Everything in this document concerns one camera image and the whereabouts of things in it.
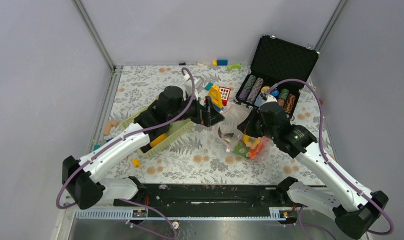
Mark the teal toy block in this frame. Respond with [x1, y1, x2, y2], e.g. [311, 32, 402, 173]
[204, 82, 213, 91]

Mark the green arch block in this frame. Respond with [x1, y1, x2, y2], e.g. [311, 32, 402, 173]
[227, 63, 241, 72]

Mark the black poker chip case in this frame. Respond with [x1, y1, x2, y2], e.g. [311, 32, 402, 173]
[234, 35, 320, 108]

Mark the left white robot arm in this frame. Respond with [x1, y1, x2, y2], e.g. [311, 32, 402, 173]
[62, 77, 225, 210]

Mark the red white window block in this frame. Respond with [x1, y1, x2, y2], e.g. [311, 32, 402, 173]
[219, 86, 231, 106]

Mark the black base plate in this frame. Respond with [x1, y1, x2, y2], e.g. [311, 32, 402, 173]
[108, 183, 299, 219]

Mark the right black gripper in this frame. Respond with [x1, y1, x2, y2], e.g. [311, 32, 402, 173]
[237, 106, 277, 140]

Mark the orange toy carrot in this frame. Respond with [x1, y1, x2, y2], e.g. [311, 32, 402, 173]
[233, 137, 270, 160]

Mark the floral table mat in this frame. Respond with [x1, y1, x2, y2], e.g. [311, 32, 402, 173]
[105, 65, 322, 186]

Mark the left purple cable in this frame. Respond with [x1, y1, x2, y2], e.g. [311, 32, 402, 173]
[55, 67, 196, 240]

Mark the purple cable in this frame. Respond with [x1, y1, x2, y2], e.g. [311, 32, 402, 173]
[264, 78, 395, 240]
[55, 67, 196, 240]

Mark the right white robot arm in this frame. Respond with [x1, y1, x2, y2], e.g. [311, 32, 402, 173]
[237, 99, 389, 240]

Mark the pale green plastic basket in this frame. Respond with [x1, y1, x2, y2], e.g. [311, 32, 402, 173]
[137, 119, 194, 158]

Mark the teal block at rail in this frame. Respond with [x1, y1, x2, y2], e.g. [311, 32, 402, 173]
[93, 144, 100, 151]

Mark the tan wooden block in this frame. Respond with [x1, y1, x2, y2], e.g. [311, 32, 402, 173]
[103, 120, 120, 136]

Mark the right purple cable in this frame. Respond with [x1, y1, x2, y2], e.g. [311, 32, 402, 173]
[264, 78, 395, 240]

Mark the yellow toy block sailboat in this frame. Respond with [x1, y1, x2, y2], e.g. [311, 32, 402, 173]
[207, 85, 223, 112]

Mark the clear pink dotted zip bag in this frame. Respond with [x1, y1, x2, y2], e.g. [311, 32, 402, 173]
[213, 103, 272, 162]

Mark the grey toy fish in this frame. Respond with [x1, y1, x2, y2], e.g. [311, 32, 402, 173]
[218, 127, 234, 143]

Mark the blue yellow brick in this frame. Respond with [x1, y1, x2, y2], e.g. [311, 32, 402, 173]
[212, 59, 228, 66]

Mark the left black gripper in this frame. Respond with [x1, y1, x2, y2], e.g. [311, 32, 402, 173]
[168, 90, 224, 127]

